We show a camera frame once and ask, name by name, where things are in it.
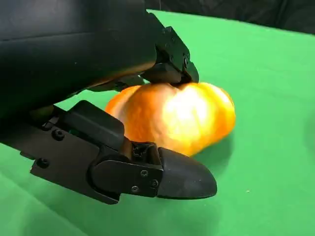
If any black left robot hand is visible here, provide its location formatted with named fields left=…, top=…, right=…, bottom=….
left=0, top=0, right=218, bottom=205

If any orange white toy bread roll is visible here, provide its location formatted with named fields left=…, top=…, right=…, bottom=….
left=105, top=82, right=236, bottom=157

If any black backdrop curtain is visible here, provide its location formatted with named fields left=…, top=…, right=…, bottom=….
left=144, top=0, right=315, bottom=36

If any green table cloth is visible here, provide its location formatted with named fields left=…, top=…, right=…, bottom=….
left=0, top=9, right=315, bottom=236

